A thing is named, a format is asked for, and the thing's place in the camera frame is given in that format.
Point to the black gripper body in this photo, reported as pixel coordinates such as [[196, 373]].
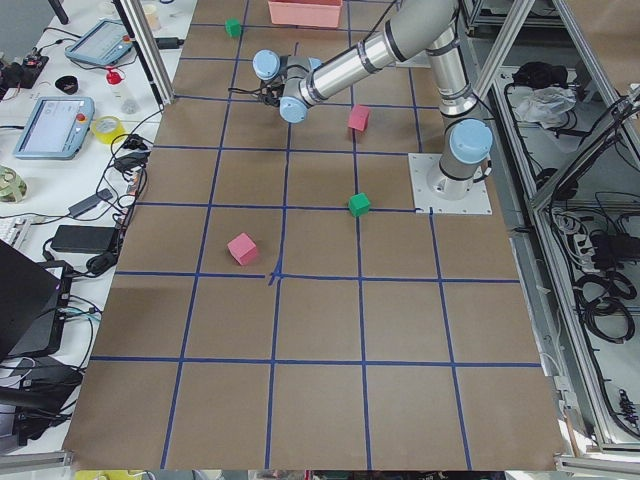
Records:
[[270, 95]]

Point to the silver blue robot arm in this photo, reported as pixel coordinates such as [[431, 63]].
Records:
[[294, 84]]

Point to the green foam cube near bin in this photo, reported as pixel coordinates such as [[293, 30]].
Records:
[[233, 27]]

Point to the pink plastic bin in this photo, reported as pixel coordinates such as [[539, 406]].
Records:
[[315, 13]]

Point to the pink foam cube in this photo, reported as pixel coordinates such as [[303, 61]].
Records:
[[243, 249], [359, 117]]

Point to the clear squeeze bottle red cap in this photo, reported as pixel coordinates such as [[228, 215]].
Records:
[[121, 91]]

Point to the pink foam cube far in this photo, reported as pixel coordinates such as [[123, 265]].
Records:
[[243, 249]]

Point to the yellow tape roll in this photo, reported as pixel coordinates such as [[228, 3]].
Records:
[[108, 130]]

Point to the blue teach pendant far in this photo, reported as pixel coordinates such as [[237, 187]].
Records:
[[104, 45]]

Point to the blue teach pendant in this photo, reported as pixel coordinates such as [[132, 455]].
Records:
[[104, 45], [56, 128]]

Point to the black bowl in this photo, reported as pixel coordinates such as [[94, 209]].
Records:
[[67, 84]]

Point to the blue teach pendant near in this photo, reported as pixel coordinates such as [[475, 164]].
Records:
[[56, 128]]

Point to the black power adapter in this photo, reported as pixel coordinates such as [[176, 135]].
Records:
[[83, 239]]

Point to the black laptop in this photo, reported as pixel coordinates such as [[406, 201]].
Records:
[[33, 296]]

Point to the aluminium frame post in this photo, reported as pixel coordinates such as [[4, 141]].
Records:
[[132, 15]]

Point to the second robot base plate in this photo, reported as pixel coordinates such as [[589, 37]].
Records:
[[435, 193]]

